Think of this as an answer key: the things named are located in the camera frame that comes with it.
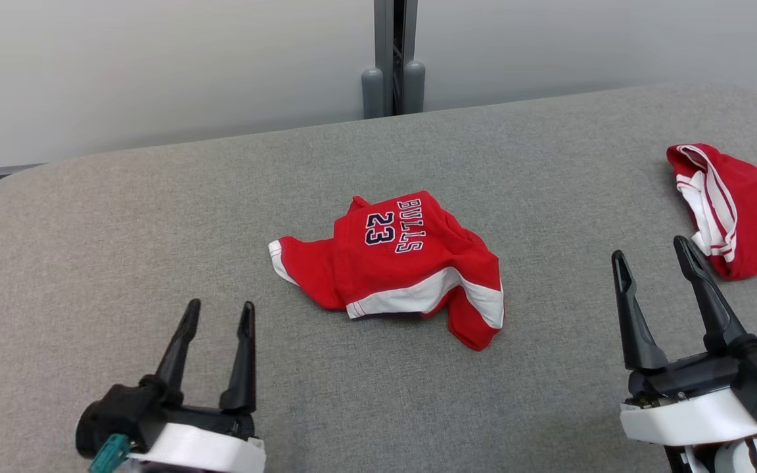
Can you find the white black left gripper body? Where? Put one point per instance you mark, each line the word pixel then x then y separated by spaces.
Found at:
pixel 207 450

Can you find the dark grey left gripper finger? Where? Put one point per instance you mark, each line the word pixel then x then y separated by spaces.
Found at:
pixel 178 355
pixel 245 368

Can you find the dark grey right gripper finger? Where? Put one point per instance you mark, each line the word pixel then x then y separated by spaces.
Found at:
pixel 635 328
pixel 713 315

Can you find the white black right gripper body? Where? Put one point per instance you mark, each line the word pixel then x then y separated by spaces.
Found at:
pixel 687 417

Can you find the red shorts with white stripe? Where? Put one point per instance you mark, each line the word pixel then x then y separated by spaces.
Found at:
pixel 385 269

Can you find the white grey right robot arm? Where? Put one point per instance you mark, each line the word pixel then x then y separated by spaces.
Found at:
pixel 740 460

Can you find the grey fabric sofa cushion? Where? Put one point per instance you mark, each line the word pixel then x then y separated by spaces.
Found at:
pixel 352 407

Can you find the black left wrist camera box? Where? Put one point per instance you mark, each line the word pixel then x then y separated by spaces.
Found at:
pixel 115 414

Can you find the grey cylindrical post foot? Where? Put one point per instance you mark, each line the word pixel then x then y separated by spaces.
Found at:
pixel 372 95
pixel 414 89

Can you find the grey partition post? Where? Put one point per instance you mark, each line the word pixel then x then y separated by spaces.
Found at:
pixel 385 39

